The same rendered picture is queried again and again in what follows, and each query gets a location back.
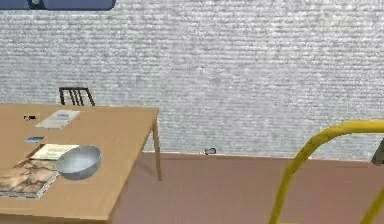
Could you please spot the white and blue booklet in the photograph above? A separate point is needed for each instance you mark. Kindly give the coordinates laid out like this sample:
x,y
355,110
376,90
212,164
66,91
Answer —
x,y
58,119

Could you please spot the small blue card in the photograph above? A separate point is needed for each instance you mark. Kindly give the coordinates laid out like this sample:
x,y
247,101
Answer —
x,y
35,139

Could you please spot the pale cream open book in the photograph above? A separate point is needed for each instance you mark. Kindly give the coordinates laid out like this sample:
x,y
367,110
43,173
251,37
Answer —
x,y
50,151

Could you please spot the grey metal bowl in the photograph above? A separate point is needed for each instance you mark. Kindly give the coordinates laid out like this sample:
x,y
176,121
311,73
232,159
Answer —
x,y
79,162

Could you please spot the light wooden table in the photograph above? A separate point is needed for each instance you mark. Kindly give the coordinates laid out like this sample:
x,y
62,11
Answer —
x,y
110,140

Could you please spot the blue framed wall picture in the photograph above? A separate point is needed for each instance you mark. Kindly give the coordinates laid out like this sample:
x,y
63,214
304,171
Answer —
x,y
66,4

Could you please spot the small black remote control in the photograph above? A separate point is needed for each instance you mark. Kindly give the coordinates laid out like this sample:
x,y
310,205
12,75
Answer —
x,y
30,117

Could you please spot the dark wooden chair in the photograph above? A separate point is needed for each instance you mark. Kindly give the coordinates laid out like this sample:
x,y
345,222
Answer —
x,y
76,95

